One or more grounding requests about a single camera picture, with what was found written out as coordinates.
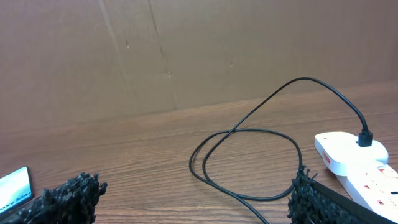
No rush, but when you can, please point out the white USB charger adapter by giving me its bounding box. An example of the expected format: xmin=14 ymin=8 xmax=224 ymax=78
xmin=315 ymin=131 xmax=389 ymax=177

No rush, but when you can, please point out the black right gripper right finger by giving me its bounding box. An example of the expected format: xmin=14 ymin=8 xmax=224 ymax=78
xmin=287 ymin=166 xmax=394 ymax=224

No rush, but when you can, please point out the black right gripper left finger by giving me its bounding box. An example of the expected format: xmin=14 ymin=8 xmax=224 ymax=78
xmin=1 ymin=172 xmax=108 ymax=224

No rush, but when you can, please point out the black charging cable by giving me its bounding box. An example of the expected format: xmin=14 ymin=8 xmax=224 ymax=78
xmin=188 ymin=77 xmax=373 ymax=224

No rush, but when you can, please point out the white power strip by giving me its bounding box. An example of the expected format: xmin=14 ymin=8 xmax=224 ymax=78
xmin=337 ymin=164 xmax=398 ymax=223

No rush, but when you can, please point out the black smartphone with lit screen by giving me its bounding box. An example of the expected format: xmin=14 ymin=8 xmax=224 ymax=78
xmin=1 ymin=166 xmax=35 ymax=218

